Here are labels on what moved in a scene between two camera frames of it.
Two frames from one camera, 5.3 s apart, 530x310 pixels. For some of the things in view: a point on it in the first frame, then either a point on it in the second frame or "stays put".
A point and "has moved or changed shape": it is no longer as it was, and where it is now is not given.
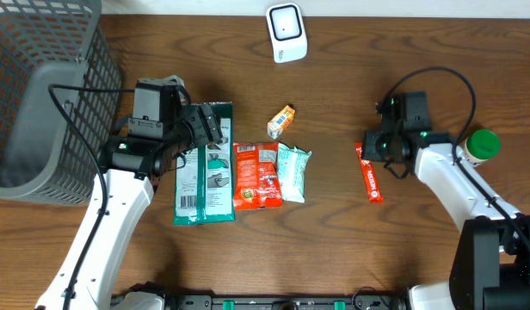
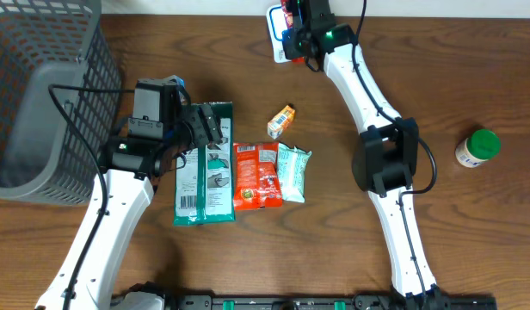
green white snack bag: (204, 186) stays put
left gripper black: (199, 120) stays put
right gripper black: (371, 148) → (292, 49)
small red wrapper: (370, 176) has moved or changed shape
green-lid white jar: (482, 145) stays put
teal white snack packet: (292, 164) stays put
